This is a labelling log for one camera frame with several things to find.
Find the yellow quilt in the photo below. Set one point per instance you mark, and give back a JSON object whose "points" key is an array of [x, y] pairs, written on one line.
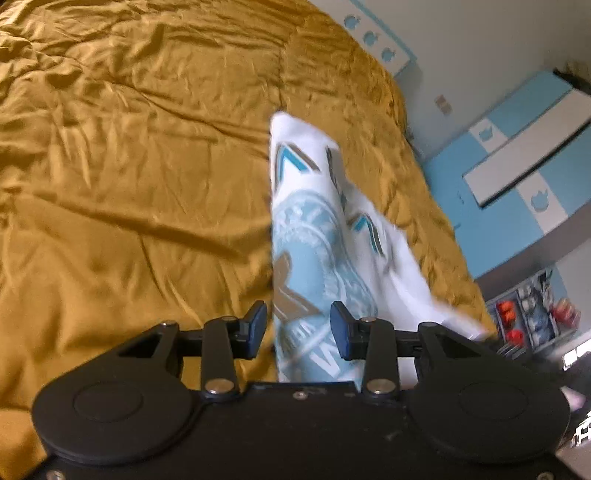
{"points": [[138, 161]]}

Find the wall switch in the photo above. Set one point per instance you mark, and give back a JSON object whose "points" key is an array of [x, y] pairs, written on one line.
{"points": [[443, 104]]}

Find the toy storage rack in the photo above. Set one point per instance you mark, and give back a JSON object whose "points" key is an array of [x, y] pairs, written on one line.
{"points": [[531, 314]]}

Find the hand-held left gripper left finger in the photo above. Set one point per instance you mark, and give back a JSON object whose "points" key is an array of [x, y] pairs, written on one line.
{"points": [[255, 330]]}

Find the white bed headboard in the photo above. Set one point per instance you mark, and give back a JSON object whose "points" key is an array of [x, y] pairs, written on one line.
{"points": [[374, 32]]}

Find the white wardrobe panel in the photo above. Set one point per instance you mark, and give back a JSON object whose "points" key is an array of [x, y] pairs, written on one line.
{"points": [[526, 152]]}

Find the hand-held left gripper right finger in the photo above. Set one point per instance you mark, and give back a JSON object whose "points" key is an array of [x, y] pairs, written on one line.
{"points": [[340, 332]]}

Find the blue and white wardrobe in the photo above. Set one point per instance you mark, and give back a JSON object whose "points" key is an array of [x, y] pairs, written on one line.
{"points": [[461, 152]]}

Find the white printed sweatshirt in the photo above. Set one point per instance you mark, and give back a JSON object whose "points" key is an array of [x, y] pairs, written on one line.
{"points": [[304, 221]]}

